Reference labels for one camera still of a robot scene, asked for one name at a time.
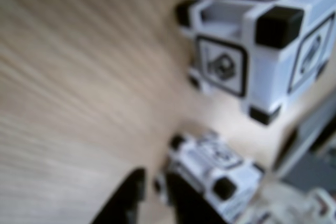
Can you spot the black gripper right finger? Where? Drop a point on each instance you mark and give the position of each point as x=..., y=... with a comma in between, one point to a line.
x=189, y=205

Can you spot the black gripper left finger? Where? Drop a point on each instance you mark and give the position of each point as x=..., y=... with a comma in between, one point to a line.
x=123, y=200

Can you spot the white cube zigzag symbol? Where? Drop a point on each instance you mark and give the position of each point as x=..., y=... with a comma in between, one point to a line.
x=207, y=161

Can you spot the white cube hexagon symbol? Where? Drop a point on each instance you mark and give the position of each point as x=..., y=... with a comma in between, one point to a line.
x=262, y=77

